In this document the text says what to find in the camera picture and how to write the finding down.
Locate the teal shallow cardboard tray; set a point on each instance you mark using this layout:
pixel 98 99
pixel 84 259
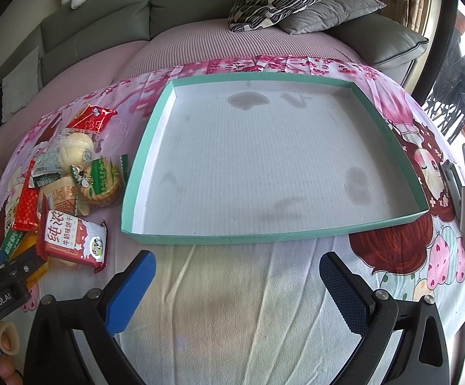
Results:
pixel 248 158

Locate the silver folding device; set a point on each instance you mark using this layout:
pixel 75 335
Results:
pixel 455 186

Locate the yellow cake clear pack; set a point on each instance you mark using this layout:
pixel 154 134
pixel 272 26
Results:
pixel 28 241

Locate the grey pillow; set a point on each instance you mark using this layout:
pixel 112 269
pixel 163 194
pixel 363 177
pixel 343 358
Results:
pixel 327 14

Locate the mint green wafer pack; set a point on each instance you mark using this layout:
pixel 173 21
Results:
pixel 46 169

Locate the light grey cushion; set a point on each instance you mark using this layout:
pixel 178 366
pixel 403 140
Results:
pixel 20 85

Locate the red milk biscuit pack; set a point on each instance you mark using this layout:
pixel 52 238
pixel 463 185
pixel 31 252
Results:
pixel 73 239

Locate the orange barcode cake pack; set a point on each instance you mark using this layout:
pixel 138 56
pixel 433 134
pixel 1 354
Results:
pixel 64 195

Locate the white bun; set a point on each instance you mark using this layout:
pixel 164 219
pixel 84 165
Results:
pixel 72 148

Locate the pink sofa seat cover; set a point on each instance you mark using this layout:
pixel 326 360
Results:
pixel 136 72

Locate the long red patterned pack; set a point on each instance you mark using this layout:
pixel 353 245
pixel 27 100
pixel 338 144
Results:
pixel 26 212

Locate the green white biscuit pack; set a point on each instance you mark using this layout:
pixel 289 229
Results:
pixel 11 241

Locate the pink cartoon print cloth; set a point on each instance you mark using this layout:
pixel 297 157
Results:
pixel 259 313

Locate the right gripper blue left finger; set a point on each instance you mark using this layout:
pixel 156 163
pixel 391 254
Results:
pixel 126 290

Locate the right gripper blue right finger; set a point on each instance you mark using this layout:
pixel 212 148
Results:
pixel 350 293

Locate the green rice cracker pack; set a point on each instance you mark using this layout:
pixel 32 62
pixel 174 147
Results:
pixel 102 182

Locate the person's hand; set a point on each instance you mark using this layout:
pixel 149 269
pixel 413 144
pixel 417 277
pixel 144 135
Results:
pixel 9 348

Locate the yellow jelly cup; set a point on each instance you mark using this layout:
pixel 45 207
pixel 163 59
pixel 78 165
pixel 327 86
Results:
pixel 65 265

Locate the black drying rack outside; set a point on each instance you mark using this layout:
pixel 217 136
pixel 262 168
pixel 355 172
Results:
pixel 446 101

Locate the red gold coin snack bag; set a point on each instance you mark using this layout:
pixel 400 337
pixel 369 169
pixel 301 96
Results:
pixel 92 118

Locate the grey-green sofa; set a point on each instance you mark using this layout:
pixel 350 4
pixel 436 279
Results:
pixel 68 36

